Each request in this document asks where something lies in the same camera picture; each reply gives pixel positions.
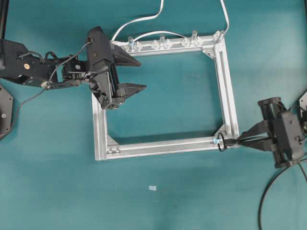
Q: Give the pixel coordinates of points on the left clear standoff post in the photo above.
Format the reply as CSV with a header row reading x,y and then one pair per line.
x,y
131,43

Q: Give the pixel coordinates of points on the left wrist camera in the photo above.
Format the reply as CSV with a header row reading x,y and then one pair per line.
x,y
99,55

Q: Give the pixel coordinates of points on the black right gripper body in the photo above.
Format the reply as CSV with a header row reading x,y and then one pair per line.
x,y
269,110

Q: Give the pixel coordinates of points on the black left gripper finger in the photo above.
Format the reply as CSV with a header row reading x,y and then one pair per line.
x,y
122,58
126,90

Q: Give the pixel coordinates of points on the middle clear standoff post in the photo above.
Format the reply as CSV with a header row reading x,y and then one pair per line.
x,y
162,40

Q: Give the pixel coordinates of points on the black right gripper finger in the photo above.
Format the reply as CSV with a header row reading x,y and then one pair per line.
x,y
262,127
263,145

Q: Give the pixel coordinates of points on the blue tape on frame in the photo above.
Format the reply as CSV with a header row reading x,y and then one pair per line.
x,y
216,141

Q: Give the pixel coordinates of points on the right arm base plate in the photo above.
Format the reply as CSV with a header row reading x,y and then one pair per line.
x,y
303,102

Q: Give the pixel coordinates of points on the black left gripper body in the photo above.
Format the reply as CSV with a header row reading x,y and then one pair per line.
x,y
104,87

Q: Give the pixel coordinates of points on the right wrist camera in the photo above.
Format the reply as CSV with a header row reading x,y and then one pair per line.
x,y
289,136

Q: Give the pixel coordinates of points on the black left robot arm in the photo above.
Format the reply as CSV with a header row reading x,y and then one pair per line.
x,y
24,67

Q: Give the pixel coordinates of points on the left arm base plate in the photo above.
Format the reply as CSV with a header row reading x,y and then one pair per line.
x,y
6,109

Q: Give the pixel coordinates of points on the right clear standoff post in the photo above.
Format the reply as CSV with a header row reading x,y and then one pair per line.
x,y
194,36

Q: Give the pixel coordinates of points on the corner clear standoff post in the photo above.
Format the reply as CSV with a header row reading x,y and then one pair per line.
x,y
220,34

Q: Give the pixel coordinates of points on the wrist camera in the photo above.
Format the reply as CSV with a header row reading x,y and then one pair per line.
x,y
289,136
99,55

